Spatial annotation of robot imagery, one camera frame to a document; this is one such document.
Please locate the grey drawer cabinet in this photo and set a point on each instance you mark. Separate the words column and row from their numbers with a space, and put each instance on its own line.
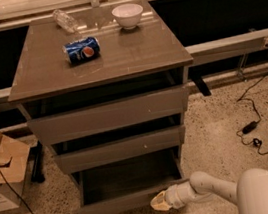
column 143, row 60

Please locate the grey middle drawer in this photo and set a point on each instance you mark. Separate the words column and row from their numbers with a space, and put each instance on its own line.
column 120, row 150

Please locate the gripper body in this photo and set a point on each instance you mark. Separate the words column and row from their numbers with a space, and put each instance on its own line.
column 172, row 197

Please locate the white ceramic bowl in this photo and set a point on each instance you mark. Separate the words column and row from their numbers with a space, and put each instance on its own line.
column 128, row 15

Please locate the brown cardboard box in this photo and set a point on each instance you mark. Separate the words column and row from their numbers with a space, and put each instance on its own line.
column 14, row 155

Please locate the grey bottom drawer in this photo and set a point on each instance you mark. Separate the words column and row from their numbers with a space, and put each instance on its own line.
column 128, row 184

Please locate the grey drawer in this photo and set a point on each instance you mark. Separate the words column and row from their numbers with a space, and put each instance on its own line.
column 128, row 184
column 121, row 113
column 120, row 150

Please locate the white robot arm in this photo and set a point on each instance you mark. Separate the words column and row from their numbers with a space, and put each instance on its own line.
column 249, row 194

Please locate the blue Pepsi can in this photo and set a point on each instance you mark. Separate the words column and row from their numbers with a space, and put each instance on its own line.
column 81, row 50

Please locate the grey top drawer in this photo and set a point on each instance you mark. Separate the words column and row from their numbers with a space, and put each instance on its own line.
column 121, row 113

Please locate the clear plastic bottle on cabinet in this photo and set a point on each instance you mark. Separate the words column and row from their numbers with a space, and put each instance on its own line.
column 65, row 21

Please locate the black power adapter with cable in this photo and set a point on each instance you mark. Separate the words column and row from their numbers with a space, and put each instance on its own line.
column 257, row 143

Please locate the black table leg left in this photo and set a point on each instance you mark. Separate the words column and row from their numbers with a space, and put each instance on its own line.
column 36, row 163

